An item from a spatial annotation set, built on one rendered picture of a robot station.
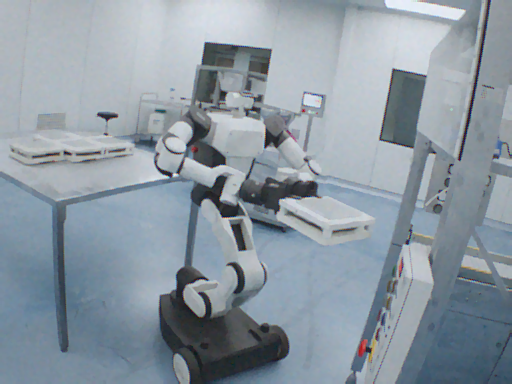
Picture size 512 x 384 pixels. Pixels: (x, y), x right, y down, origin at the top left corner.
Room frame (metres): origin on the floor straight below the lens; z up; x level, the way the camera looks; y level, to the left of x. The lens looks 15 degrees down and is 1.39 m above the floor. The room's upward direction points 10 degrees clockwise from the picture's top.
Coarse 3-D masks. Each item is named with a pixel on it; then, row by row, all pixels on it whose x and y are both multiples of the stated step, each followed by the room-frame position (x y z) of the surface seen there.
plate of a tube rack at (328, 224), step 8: (280, 200) 1.35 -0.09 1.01; (288, 200) 1.36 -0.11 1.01; (336, 200) 1.47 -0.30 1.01; (288, 208) 1.32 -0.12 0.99; (296, 208) 1.29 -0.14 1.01; (304, 208) 1.30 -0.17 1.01; (304, 216) 1.26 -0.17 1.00; (312, 216) 1.23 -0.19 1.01; (320, 216) 1.24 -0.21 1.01; (360, 216) 1.32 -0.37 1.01; (368, 216) 1.33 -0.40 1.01; (320, 224) 1.20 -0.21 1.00; (328, 224) 1.18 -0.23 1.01; (336, 224) 1.19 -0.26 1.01; (344, 224) 1.21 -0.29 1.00; (352, 224) 1.24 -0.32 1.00; (360, 224) 1.27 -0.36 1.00; (368, 224) 1.30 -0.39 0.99
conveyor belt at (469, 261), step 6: (414, 246) 1.53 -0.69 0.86; (420, 246) 1.54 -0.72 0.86; (426, 246) 1.55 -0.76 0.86; (468, 258) 1.47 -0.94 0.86; (474, 258) 1.48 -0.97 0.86; (480, 258) 1.49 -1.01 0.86; (462, 264) 1.39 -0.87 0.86; (468, 264) 1.40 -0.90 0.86; (474, 264) 1.41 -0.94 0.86; (480, 264) 1.42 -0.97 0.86; (486, 264) 1.43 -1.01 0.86; (498, 264) 1.45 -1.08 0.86; (504, 264) 1.45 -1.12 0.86; (486, 270) 1.36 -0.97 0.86; (498, 270) 1.38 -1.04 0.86; (504, 270) 1.38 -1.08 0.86; (510, 270) 1.39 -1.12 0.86; (462, 276) 1.28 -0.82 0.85; (510, 276) 1.33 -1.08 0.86
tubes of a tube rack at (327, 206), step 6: (312, 204) 1.33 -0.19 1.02; (318, 204) 1.34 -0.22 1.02; (324, 204) 1.36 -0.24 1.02; (330, 204) 1.37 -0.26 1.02; (336, 204) 1.38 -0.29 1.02; (324, 210) 1.29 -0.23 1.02; (330, 210) 1.30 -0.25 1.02; (336, 210) 1.31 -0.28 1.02; (342, 210) 1.32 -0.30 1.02; (348, 210) 1.33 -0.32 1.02
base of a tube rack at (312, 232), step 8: (280, 216) 1.34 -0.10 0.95; (288, 216) 1.33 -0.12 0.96; (288, 224) 1.31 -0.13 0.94; (296, 224) 1.28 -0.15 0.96; (304, 224) 1.27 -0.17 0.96; (304, 232) 1.24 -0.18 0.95; (312, 232) 1.22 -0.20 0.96; (320, 232) 1.22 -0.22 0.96; (336, 232) 1.25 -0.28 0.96; (344, 232) 1.26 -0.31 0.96; (352, 232) 1.27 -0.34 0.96; (360, 232) 1.28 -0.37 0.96; (368, 232) 1.31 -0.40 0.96; (320, 240) 1.19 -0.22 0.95; (328, 240) 1.18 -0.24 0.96; (336, 240) 1.20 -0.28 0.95; (344, 240) 1.23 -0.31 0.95; (352, 240) 1.25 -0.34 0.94
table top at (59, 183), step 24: (0, 144) 2.20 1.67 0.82; (0, 168) 1.72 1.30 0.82; (24, 168) 1.79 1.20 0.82; (48, 168) 1.87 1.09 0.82; (72, 168) 1.94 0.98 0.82; (96, 168) 2.02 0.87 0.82; (120, 168) 2.11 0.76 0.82; (144, 168) 2.19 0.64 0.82; (48, 192) 1.51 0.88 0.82; (72, 192) 1.57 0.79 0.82; (96, 192) 1.64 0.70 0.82; (120, 192) 1.78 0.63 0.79
